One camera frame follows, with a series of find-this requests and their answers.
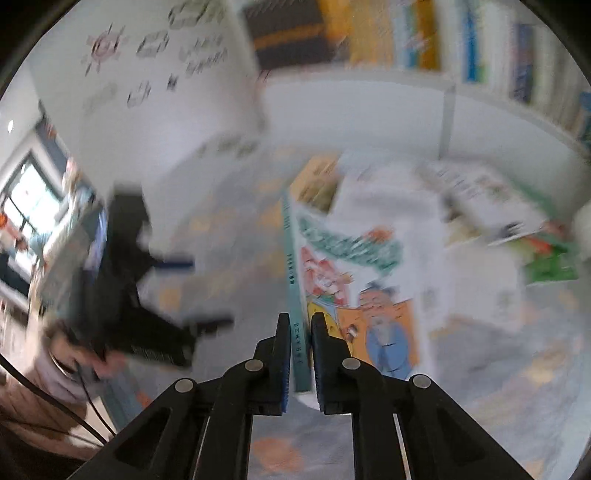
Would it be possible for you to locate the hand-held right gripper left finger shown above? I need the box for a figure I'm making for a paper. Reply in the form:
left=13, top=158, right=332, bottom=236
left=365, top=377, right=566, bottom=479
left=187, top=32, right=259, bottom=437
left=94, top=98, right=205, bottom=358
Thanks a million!
left=69, top=313, right=293, bottom=480

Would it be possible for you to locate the white ribbed vase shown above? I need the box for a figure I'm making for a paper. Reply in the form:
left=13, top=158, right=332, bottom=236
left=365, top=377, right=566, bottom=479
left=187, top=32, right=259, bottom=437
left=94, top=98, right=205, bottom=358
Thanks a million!
left=571, top=208, right=591, bottom=252

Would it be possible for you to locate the person's left hand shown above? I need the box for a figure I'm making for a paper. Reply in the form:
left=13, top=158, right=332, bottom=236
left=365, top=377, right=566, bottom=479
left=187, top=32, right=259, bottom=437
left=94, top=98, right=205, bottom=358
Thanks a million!
left=88, top=352, right=127, bottom=380

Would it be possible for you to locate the row of white blue books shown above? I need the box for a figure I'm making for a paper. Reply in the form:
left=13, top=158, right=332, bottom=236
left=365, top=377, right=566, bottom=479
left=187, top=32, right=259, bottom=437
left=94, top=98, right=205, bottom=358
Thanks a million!
left=434, top=0, right=591, bottom=144

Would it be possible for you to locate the row of orange books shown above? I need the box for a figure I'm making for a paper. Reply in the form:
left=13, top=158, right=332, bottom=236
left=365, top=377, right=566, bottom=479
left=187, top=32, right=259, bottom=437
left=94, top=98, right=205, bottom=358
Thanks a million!
left=318, top=0, right=441, bottom=70

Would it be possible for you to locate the black lettering wall sticker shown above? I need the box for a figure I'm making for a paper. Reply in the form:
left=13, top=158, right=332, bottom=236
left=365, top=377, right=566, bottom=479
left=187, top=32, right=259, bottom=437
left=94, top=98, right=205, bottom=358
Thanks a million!
left=180, top=34, right=229, bottom=77

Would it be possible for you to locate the white wall socket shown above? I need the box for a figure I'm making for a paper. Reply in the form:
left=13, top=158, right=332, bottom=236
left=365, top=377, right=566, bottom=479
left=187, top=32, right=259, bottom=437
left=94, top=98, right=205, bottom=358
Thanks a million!
left=83, top=85, right=118, bottom=114

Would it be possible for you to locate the white picture book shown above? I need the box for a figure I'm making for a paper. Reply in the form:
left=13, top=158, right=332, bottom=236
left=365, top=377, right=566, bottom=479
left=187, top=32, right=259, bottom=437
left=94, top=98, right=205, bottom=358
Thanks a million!
left=418, top=161, right=557, bottom=247

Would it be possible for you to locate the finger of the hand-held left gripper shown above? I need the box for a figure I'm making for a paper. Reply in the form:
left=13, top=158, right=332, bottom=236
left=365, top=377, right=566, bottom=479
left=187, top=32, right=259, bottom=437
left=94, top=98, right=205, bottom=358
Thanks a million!
left=148, top=254, right=195, bottom=275
left=180, top=314, right=235, bottom=339

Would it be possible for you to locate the green book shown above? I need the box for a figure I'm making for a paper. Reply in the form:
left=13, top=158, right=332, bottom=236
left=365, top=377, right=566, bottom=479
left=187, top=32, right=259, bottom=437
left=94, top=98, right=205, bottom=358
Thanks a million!
left=519, top=231, right=580, bottom=287

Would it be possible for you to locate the white bookcase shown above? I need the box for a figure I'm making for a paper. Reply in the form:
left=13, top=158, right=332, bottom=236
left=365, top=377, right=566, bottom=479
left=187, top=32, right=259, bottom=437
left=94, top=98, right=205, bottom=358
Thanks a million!
left=226, top=0, right=591, bottom=195

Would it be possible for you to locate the cartoon book with teal spine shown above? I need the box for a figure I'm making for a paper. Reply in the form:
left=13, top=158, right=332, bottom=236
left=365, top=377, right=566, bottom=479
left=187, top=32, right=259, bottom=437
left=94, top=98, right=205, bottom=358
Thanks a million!
left=281, top=189, right=432, bottom=393

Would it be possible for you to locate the window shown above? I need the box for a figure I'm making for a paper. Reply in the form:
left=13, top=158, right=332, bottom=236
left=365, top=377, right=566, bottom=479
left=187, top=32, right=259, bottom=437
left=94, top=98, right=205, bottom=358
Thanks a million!
left=0, top=152, right=65, bottom=259

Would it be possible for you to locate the red sun wall sticker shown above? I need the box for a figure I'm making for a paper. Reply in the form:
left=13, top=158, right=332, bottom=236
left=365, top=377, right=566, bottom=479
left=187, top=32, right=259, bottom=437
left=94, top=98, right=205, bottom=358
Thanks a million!
left=83, top=25, right=127, bottom=72

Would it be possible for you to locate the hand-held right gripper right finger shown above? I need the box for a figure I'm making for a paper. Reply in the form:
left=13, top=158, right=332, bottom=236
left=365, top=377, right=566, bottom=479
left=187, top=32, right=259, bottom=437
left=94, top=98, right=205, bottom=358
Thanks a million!
left=310, top=313, right=532, bottom=480

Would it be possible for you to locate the set of black banded books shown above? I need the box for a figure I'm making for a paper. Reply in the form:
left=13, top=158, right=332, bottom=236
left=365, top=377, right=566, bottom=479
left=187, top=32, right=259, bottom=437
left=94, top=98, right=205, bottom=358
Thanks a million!
left=242, top=0, right=333, bottom=70

